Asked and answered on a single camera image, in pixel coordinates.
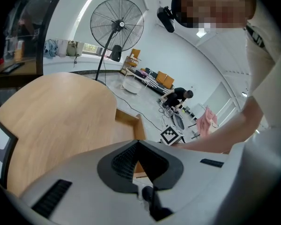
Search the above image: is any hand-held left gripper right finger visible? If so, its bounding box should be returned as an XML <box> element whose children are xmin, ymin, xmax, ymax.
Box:
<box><xmin>136</xmin><ymin>140</ymin><xmax>230</xmax><ymax>225</ymax></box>

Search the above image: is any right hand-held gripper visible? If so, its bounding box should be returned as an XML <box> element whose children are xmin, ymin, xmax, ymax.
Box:
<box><xmin>160</xmin><ymin>124</ymin><xmax>185</xmax><ymax>147</ymax></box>

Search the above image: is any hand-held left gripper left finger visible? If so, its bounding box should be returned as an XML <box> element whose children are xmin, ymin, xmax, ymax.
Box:
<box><xmin>20</xmin><ymin>139</ymin><xmax>153</xmax><ymax>225</ymax></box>

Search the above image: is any wooden coffee table drawer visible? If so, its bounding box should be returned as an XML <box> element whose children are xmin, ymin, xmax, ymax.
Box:
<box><xmin>79</xmin><ymin>108</ymin><xmax>148</xmax><ymax>173</ymax></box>

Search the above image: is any person's right forearm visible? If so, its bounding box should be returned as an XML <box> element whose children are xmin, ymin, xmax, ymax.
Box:
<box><xmin>176</xmin><ymin>97</ymin><xmax>266</xmax><ymax>155</ymax></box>

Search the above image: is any wooden coffee table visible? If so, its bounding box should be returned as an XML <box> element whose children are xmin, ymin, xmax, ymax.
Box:
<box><xmin>0</xmin><ymin>72</ymin><xmax>118</xmax><ymax>197</ymax></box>

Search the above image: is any black oval floor object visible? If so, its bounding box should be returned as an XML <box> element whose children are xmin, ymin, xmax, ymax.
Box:
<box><xmin>172</xmin><ymin>114</ymin><xmax>186</xmax><ymax>130</ymax></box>

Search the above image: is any pink cloth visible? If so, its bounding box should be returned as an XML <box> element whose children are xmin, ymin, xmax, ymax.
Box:
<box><xmin>196</xmin><ymin>106</ymin><xmax>218</xmax><ymax>136</ymax></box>

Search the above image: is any dark sofa with orange cushions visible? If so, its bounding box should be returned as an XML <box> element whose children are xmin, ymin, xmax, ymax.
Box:
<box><xmin>133</xmin><ymin>67</ymin><xmax>176</xmax><ymax>96</ymax></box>

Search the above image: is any orange chair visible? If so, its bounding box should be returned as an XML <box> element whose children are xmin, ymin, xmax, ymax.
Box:
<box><xmin>124</xmin><ymin>48</ymin><xmax>141</xmax><ymax>68</ymax></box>

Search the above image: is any person's white shirt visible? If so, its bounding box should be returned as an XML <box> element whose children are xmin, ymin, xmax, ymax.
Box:
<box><xmin>243</xmin><ymin>0</ymin><xmax>281</xmax><ymax>135</ymax></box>

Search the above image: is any black standing fan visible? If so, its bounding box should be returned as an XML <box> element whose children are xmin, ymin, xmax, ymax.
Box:
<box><xmin>89</xmin><ymin>0</ymin><xmax>145</xmax><ymax>82</ymax></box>

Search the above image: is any green backpack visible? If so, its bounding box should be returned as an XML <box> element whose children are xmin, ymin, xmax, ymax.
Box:
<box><xmin>66</xmin><ymin>40</ymin><xmax>78</xmax><ymax>57</ymax></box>

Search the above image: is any person's head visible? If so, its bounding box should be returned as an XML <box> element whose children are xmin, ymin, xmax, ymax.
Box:
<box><xmin>171</xmin><ymin>0</ymin><xmax>258</xmax><ymax>30</ymax></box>

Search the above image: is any white tote bag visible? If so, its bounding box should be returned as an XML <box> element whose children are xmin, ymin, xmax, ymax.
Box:
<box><xmin>57</xmin><ymin>39</ymin><xmax>69</xmax><ymax>57</ymax></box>

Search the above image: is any black tablet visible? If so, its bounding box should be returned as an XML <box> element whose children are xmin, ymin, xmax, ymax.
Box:
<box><xmin>0</xmin><ymin>63</ymin><xmax>26</xmax><ymax>75</ymax></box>

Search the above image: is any blue cloth bag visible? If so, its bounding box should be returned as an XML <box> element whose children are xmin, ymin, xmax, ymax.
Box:
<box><xmin>44</xmin><ymin>39</ymin><xmax>59</xmax><ymax>59</ymax></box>

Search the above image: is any black floor cable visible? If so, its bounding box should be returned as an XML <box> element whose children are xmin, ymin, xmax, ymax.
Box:
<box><xmin>103</xmin><ymin>55</ymin><xmax>166</xmax><ymax>132</ymax></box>

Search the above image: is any black head-mounted camera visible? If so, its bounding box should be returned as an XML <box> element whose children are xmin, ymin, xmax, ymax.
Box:
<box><xmin>156</xmin><ymin>6</ymin><xmax>177</xmax><ymax>34</ymax></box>

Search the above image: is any black curved frame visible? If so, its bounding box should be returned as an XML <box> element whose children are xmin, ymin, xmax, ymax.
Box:
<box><xmin>36</xmin><ymin>0</ymin><xmax>70</xmax><ymax>75</ymax></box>

